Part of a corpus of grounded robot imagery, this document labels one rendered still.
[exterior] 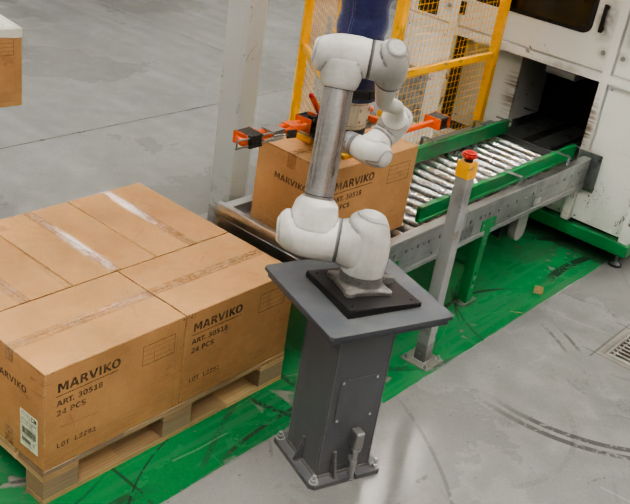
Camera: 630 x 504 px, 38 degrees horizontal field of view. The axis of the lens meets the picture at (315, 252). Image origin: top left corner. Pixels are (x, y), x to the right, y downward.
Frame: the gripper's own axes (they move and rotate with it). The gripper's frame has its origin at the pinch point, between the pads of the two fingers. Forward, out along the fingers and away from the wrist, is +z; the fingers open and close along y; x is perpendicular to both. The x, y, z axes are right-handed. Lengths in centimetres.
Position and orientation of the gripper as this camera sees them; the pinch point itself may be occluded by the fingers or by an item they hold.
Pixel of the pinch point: (307, 123)
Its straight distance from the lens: 378.9
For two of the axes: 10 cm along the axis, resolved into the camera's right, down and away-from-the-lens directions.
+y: -1.5, 8.7, 4.6
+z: -7.4, -4.1, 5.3
